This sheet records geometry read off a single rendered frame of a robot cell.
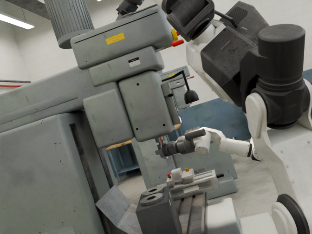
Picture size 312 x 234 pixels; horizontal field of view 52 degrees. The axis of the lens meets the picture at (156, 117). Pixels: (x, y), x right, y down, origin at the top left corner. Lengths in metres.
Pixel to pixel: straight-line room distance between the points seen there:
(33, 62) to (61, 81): 7.75
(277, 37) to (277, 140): 0.31
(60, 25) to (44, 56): 7.55
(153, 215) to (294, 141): 0.52
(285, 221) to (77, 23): 1.24
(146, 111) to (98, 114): 0.23
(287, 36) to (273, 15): 7.55
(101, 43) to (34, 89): 0.42
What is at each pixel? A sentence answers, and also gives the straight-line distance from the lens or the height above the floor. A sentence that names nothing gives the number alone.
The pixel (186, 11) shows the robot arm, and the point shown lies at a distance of 1.15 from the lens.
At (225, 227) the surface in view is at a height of 0.85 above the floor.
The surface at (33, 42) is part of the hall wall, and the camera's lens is 9.42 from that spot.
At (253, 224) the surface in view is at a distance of 1.77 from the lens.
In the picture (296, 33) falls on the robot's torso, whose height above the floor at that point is 1.52.
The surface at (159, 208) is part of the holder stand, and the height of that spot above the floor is 1.11.
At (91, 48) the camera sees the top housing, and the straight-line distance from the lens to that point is 1.56.
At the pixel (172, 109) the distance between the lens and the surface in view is 1.57.
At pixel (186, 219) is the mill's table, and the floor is 0.94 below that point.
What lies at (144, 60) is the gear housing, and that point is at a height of 1.67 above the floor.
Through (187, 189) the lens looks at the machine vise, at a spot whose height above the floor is 0.98.
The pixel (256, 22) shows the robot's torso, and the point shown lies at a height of 1.61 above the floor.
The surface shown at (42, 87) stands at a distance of 1.68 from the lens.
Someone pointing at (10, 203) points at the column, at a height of 1.23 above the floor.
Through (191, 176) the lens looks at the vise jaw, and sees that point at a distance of 1.74.
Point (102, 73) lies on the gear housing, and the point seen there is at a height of 1.68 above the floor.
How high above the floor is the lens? 1.45
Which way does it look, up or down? 2 degrees down
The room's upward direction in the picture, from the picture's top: 18 degrees counter-clockwise
